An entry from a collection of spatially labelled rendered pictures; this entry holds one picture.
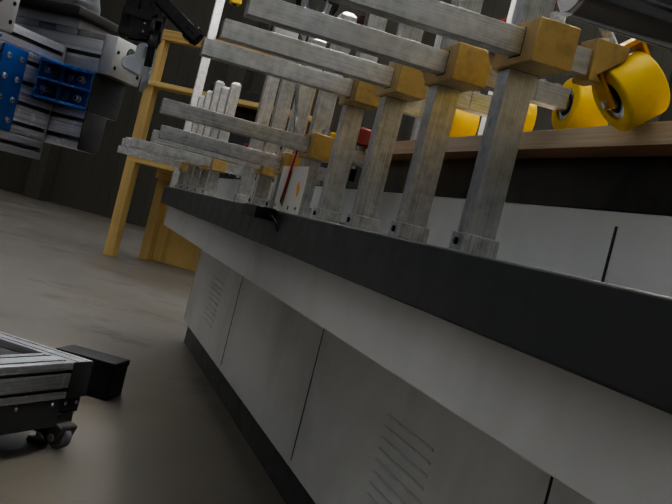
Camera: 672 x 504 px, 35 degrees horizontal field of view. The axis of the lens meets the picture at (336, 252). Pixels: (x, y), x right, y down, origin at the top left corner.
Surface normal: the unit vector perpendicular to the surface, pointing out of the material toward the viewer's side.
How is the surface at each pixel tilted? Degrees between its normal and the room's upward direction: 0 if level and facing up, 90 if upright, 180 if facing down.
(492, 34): 90
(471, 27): 90
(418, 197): 90
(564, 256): 90
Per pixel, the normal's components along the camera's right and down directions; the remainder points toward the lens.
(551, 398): -0.94, -0.23
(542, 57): 0.24, 0.08
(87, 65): -0.31, -0.06
